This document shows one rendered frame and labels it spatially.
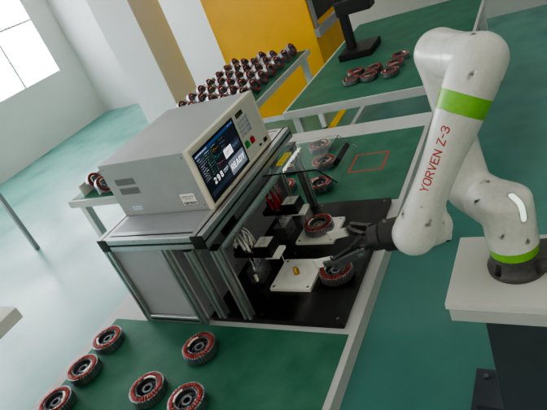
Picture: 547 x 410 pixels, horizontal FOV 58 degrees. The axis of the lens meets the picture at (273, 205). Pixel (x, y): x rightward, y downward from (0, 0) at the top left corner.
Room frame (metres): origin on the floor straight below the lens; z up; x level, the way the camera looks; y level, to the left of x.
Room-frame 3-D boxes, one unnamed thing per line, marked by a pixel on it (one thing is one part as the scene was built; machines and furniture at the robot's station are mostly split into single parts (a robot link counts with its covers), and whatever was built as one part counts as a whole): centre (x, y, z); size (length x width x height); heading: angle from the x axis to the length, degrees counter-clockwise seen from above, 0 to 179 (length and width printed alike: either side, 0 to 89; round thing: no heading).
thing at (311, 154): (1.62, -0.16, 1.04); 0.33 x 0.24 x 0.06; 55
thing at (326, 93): (3.51, -1.26, 0.38); 1.85 x 1.10 x 0.75; 145
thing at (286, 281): (1.36, 0.02, 0.78); 0.15 x 0.15 x 0.01; 55
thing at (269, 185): (1.52, 0.03, 1.03); 0.62 x 0.01 x 0.03; 145
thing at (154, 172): (1.66, 0.20, 1.22); 0.44 x 0.39 x 0.20; 145
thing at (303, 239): (1.56, -0.12, 0.78); 0.15 x 0.15 x 0.01; 55
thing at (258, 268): (1.44, 0.13, 0.80); 0.08 x 0.05 x 0.06; 145
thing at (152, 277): (1.43, 0.46, 0.91); 0.28 x 0.03 x 0.32; 55
